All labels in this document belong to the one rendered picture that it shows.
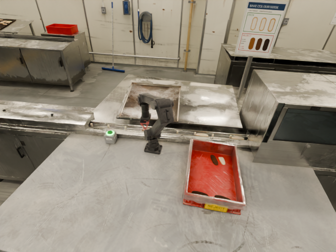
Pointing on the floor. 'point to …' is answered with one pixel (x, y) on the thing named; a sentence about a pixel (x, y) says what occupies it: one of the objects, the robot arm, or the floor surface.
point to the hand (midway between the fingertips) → (146, 126)
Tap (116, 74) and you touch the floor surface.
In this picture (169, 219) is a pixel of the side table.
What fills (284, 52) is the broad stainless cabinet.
